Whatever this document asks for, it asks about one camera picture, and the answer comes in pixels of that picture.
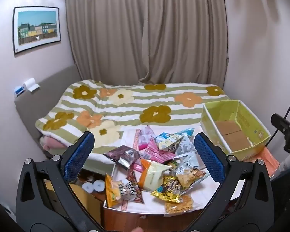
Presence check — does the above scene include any wooden table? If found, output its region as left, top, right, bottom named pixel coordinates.
left=103, top=194, right=235, bottom=232

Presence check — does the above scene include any dark maroon snack packet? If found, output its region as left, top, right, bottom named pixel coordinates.
left=103, top=145, right=126, bottom=165

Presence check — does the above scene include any framed houses picture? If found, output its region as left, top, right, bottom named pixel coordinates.
left=13, top=6, right=62, bottom=55

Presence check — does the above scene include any blue and cream snack packet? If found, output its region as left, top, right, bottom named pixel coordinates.
left=155, top=132, right=184, bottom=154

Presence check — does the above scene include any white and grey snack packet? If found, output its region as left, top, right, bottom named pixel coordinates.
left=176, top=150, right=200, bottom=170

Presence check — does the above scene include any pink and white snack packet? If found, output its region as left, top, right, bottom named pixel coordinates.
left=137, top=125, right=158, bottom=151

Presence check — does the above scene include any yellow orange snack packet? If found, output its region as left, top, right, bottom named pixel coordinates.
left=104, top=173, right=126, bottom=208

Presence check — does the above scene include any orange and white snack packet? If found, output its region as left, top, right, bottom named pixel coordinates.
left=137, top=158, right=177, bottom=193

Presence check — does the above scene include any clear yellow cracker packet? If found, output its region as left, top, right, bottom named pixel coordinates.
left=164, top=194, right=194, bottom=217

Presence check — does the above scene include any floral striped blanket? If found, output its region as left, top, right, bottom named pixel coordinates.
left=35, top=80, right=230, bottom=155

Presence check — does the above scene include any gold foil snack packet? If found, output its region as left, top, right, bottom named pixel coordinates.
left=151, top=176, right=184, bottom=203

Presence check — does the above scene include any green cardboard box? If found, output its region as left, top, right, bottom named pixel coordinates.
left=200, top=100, right=271, bottom=161

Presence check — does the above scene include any beige bed headboard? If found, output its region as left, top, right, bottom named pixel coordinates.
left=14, top=65, right=81, bottom=166

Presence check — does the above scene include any beige curtain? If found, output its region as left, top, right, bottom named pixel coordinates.
left=65, top=0, right=229, bottom=88

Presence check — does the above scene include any white paper roll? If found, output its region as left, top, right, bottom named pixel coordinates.
left=94, top=180, right=105, bottom=193
left=82, top=181, right=94, bottom=194

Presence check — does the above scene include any pink striped snack packet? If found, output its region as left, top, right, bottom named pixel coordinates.
left=142, top=141, right=177, bottom=164

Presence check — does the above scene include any clear chips snack packet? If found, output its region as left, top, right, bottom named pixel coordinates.
left=171, top=166, right=209, bottom=189

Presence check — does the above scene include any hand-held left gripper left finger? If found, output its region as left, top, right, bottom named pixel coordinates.
left=16, top=131, right=104, bottom=232

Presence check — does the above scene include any brown cardboard box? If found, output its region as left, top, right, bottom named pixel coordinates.
left=68, top=183, right=101, bottom=226

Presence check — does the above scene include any pink pillow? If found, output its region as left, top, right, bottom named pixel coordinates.
left=39, top=135, right=67, bottom=154

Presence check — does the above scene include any small bright pink snack packet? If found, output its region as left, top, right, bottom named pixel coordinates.
left=128, top=163, right=142, bottom=175

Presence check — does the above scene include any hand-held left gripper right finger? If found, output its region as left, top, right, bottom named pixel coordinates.
left=184, top=132, right=274, bottom=232

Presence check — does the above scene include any brown triangular snack packet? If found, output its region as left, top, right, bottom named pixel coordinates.
left=124, top=171, right=145, bottom=205

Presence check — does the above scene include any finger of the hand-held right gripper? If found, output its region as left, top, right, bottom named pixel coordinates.
left=271, top=113, right=290, bottom=134

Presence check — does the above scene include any white and blue snack packet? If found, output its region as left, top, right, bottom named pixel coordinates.
left=176, top=128, right=195, bottom=155

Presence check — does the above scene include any white tissue roll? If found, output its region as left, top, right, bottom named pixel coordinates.
left=14, top=77, right=40, bottom=97

